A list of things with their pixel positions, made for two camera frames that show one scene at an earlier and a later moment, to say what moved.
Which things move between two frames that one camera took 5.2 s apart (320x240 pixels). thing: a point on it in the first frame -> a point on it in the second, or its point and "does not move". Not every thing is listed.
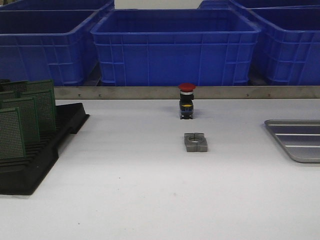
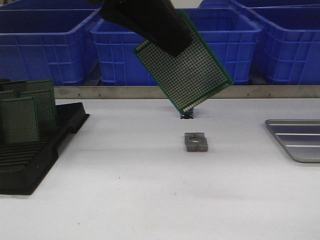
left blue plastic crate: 41,45 does not move
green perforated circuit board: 12,143 -> 193,76
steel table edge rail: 172,92 does not move
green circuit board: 27,109 does not move
